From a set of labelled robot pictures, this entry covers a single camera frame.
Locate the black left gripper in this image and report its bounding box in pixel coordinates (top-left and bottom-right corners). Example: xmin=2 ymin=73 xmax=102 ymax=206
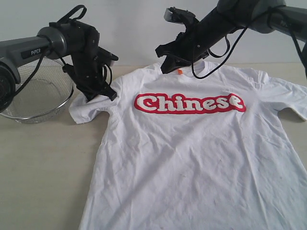
xmin=62 ymin=64 xmax=117 ymax=102

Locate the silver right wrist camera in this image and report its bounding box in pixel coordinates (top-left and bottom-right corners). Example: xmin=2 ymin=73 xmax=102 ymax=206
xmin=164 ymin=7 xmax=199 ymax=27

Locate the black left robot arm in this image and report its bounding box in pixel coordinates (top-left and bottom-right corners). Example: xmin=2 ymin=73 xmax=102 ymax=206
xmin=0 ymin=5 xmax=118 ymax=111

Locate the white t-shirt with red logo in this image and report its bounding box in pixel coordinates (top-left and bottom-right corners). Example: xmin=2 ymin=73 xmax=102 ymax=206
xmin=69 ymin=61 xmax=307 ymax=230

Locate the metal wire mesh basket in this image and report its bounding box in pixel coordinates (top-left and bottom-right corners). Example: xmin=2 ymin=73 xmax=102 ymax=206
xmin=0 ymin=57 xmax=74 ymax=124

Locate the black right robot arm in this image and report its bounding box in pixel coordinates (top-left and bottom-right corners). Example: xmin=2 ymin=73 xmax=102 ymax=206
xmin=155 ymin=0 xmax=307 ymax=74

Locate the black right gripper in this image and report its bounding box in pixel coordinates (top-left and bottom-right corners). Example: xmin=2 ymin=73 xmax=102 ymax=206
xmin=155 ymin=32 xmax=209 ymax=74

